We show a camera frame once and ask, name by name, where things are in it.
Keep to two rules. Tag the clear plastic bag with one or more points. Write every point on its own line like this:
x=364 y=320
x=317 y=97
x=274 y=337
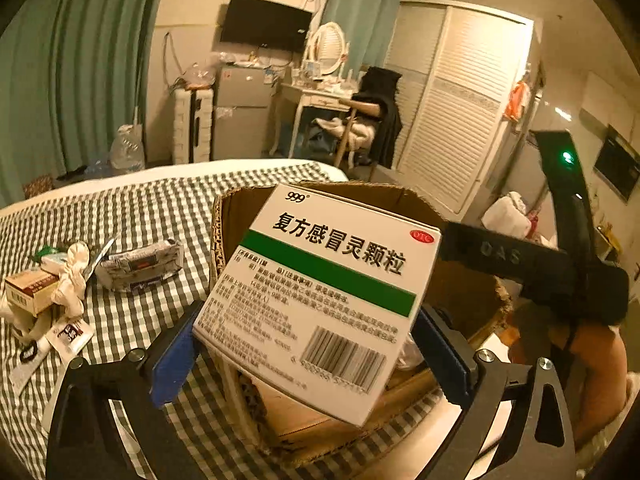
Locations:
x=197 y=75

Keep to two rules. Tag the woven basket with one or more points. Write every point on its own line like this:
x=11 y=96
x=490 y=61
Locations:
x=37 y=186

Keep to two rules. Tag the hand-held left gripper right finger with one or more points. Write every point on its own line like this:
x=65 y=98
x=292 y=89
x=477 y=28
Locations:
x=445 y=355

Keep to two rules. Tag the small red white box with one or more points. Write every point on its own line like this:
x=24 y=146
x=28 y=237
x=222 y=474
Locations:
x=30 y=292

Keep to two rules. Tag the grey white checked bed cover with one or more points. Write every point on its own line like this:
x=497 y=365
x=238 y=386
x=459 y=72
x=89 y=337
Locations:
x=150 y=210

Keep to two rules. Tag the white dressing table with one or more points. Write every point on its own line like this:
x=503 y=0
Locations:
x=310 y=97

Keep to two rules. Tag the white green-striped medicine box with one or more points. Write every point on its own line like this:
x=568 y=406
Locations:
x=320 y=280

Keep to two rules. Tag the green foil packet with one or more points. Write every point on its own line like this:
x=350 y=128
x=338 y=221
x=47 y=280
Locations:
x=46 y=251

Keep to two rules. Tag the large clear water bottle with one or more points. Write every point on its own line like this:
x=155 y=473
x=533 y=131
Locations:
x=127 y=150

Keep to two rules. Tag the white clothes bundle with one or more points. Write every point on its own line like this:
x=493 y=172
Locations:
x=355 y=132

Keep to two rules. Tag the white oval vanity mirror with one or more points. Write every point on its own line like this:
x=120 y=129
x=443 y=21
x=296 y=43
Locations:
x=327 y=50

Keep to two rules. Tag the silvery flat strip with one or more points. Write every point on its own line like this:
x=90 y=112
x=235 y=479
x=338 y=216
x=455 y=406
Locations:
x=97 y=260

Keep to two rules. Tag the brown cardboard box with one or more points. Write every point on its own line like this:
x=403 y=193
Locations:
x=237 y=220

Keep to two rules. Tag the white cloth pile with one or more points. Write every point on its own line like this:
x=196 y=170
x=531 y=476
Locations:
x=505 y=215

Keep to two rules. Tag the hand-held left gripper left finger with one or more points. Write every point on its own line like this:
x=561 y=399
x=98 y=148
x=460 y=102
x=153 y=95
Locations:
x=172 y=357

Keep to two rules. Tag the black wall television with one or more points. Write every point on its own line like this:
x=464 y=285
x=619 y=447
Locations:
x=265 y=22

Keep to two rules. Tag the grey mini fridge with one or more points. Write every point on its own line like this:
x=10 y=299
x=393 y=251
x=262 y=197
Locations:
x=242 y=115

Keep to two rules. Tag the long white sachet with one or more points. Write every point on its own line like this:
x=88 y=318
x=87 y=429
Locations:
x=25 y=370

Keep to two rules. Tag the wooden chair with clothes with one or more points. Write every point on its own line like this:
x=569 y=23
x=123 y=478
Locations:
x=385 y=110

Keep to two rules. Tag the narrow green curtain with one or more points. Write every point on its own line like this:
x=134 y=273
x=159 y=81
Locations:
x=365 y=15

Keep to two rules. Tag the white sachet with dark print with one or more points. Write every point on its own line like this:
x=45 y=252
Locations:
x=70 y=336

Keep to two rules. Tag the white louvred wardrobe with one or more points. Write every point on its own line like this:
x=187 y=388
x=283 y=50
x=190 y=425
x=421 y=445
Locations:
x=450 y=110

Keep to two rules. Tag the wide green curtain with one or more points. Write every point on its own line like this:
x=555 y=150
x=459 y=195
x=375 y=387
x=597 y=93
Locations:
x=85 y=85

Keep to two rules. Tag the orange hanging item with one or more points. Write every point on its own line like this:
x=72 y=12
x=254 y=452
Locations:
x=515 y=100

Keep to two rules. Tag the white suitcase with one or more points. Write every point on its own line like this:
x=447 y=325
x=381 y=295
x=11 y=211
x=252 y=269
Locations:
x=192 y=125

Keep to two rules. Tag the person's right forearm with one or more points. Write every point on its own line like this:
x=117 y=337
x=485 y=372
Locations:
x=600 y=380

